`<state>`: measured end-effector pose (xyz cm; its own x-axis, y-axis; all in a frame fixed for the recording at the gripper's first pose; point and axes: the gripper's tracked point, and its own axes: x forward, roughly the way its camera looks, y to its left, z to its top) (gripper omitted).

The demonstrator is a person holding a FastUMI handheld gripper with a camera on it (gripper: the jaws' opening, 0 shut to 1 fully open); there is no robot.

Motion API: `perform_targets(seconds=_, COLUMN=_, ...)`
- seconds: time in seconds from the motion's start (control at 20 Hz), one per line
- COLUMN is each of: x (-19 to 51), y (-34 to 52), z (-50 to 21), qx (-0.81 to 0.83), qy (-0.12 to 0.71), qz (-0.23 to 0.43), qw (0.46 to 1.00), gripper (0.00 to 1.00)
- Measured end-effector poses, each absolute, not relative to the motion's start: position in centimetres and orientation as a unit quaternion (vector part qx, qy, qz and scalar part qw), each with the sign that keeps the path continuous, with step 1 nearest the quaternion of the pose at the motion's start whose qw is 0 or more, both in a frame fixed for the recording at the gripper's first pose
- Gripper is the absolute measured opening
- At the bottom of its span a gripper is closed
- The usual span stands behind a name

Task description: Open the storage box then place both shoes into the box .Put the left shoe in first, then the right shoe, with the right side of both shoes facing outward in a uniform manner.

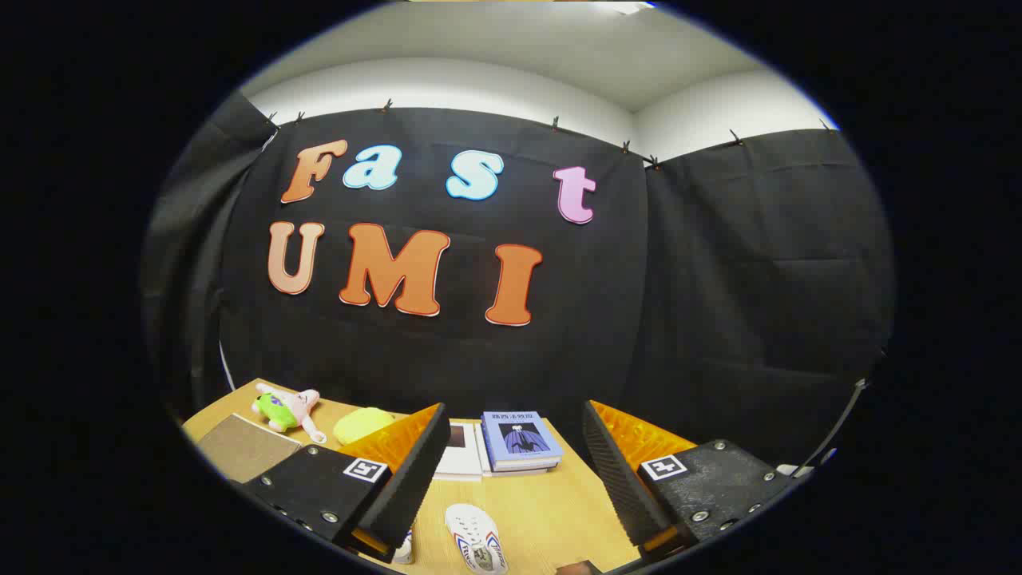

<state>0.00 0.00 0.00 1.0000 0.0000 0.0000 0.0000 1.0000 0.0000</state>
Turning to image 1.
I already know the yellow round plush cushion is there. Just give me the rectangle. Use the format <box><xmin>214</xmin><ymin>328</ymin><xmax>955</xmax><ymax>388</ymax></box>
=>
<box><xmin>333</xmin><ymin>407</ymin><xmax>396</xmax><ymax>446</ymax></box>

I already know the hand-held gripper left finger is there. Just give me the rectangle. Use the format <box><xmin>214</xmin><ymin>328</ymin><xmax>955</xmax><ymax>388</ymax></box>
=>
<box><xmin>240</xmin><ymin>403</ymin><xmax>452</xmax><ymax>564</ymax></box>

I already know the blue book with figure cover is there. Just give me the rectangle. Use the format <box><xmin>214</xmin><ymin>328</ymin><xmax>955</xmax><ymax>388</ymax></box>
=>
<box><xmin>481</xmin><ymin>410</ymin><xmax>564</xmax><ymax>466</ymax></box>

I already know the white book with portrait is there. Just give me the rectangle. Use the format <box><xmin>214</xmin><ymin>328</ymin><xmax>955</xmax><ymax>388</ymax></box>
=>
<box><xmin>431</xmin><ymin>421</ymin><xmax>486</xmax><ymax>482</ymax></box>

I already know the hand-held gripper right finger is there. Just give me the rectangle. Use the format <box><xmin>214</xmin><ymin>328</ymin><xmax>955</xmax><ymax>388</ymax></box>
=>
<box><xmin>583</xmin><ymin>399</ymin><xmax>799</xmax><ymax>564</ymax></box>

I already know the beige fabric storage box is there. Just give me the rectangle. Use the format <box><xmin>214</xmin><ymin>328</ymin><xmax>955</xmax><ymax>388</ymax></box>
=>
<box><xmin>197</xmin><ymin>414</ymin><xmax>303</xmax><ymax>484</ymax></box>

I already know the pink starfish plush toy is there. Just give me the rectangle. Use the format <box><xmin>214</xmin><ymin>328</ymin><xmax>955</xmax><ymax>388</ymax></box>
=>
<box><xmin>252</xmin><ymin>383</ymin><xmax>328</xmax><ymax>444</ymax></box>

